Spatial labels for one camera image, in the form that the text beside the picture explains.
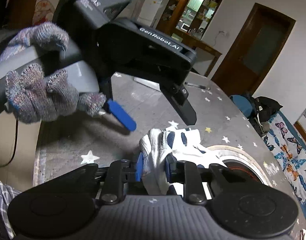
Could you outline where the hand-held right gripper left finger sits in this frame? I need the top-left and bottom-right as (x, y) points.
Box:
(51, 152), (144, 204)

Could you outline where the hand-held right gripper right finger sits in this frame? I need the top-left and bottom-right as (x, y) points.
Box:
(165, 153), (246, 204)

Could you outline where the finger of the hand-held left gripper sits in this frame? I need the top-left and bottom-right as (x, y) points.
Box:
(160, 84), (197, 126)
(100, 76), (137, 132)

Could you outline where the white polka dot garment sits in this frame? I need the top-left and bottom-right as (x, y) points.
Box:
(139, 127), (227, 196)

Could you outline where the person's left hand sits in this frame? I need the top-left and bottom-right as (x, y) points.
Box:
(0, 21), (107, 125)

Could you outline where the black pen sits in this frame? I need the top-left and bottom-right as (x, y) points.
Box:
(185, 82), (210, 90)

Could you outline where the grey star tablecloth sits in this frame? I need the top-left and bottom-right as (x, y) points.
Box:
(33, 71), (306, 240)

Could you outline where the white refrigerator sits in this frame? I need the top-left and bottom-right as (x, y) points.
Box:
(133, 0), (164, 28)

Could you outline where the blue sofa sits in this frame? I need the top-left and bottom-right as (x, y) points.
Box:
(229, 94), (306, 220)

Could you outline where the wooden glass cabinet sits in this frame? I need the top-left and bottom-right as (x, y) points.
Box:
(155, 0), (226, 40)

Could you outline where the wooden side table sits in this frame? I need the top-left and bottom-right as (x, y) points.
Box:
(169, 32), (223, 77)

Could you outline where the round metal basin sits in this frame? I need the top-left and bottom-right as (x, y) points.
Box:
(219, 152), (265, 187)

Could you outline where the black jacket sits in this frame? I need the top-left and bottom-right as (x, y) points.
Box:
(247, 95), (284, 137)

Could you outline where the brown wooden door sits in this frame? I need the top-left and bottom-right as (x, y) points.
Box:
(210, 2), (296, 97)

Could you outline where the butterfly print blanket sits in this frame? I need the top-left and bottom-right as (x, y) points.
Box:
(263, 114), (306, 212)

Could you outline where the person's plaid clothing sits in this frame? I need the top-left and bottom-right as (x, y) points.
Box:
(0, 177), (22, 240)

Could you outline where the red white wall decoration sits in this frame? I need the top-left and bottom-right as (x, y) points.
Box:
(33, 0), (56, 25)

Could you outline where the black cable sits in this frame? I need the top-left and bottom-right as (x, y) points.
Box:
(0, 120), (19, 168)

